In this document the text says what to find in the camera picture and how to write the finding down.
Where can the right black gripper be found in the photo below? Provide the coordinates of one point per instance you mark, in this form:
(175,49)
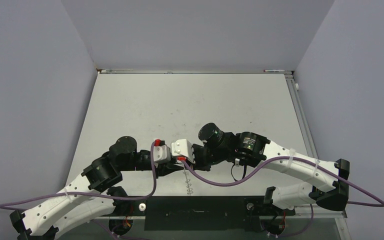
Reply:
(197,165)

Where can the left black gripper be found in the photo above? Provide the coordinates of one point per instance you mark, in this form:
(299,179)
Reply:
(163,168)

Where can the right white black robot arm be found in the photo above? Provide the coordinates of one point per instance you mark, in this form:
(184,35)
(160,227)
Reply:
(319,182)

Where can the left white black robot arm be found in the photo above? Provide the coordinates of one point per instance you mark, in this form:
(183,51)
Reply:
(95,191)

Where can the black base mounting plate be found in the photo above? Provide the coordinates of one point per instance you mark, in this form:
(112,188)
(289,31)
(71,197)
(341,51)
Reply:
(247,223)

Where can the marker pen at back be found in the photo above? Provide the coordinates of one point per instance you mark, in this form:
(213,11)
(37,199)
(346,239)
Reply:
(274,71)

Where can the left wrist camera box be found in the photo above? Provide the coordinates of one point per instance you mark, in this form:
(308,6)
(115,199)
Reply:
(161,153)

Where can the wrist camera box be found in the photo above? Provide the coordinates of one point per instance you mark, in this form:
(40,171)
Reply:
(182,148)
(161,153)

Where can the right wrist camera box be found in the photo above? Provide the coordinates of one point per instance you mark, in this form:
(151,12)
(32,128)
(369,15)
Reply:
(182,148)

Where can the aluminium rail right edge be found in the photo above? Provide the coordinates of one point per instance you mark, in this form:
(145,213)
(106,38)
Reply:
(293,88)

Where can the aluminium rail edge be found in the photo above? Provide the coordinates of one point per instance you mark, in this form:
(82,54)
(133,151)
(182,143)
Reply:
(208,71)
(293,88)

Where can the aluminium rail back edge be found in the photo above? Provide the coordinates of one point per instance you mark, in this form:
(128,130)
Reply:
(208,71)

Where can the aluminium front frame rail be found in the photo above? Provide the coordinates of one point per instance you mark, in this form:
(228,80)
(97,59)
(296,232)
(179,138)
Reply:
(181,206)

